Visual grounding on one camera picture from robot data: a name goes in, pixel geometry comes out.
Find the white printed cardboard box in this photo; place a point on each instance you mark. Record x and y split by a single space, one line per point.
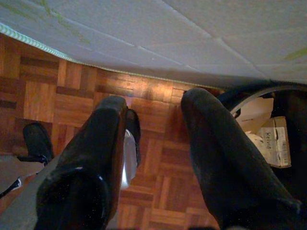
275 143

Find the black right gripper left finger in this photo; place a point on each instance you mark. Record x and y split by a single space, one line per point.
86 155

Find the brown cardboard piece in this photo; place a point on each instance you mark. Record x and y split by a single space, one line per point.
256 110

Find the white quilted green-trim mattress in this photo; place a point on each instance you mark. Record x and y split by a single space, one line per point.
144 36

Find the black round waste bin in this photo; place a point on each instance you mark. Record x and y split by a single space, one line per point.
297 143

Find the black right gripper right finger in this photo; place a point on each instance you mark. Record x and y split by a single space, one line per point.
227 155

